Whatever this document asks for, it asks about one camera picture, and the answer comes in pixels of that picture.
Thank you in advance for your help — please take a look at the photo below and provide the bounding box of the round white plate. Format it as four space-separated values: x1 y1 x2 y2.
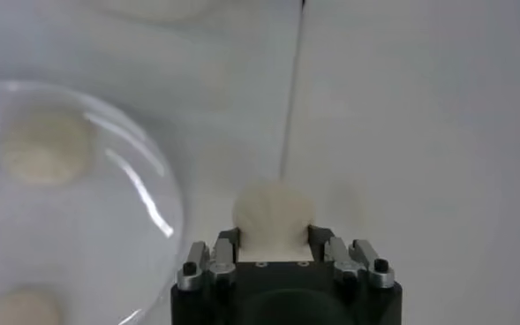
0 80 185 325

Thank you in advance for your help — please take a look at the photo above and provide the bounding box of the white steamed baozi bun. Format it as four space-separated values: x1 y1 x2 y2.
0 289 64 325
231 179 316 262
0 112 95 186

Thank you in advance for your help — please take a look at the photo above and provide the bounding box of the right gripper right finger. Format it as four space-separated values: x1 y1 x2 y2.
307 224 396 291

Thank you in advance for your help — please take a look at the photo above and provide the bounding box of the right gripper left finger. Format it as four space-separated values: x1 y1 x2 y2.
176 227 242 292

